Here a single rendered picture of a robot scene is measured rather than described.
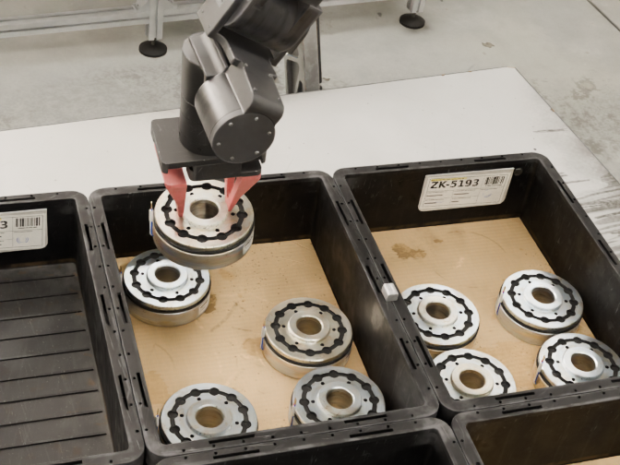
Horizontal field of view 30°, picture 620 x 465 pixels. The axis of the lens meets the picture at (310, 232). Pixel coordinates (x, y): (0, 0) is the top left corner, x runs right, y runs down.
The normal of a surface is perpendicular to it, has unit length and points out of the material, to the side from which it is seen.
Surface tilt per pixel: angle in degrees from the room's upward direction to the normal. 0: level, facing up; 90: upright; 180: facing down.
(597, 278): 90
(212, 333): 0
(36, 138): 0
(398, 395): 90
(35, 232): 90
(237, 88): 59
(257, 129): 94
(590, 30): 0
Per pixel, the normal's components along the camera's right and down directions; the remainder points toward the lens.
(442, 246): 0.12, -0.75
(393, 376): -0.95, 0.10
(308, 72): 0.40, 0.26
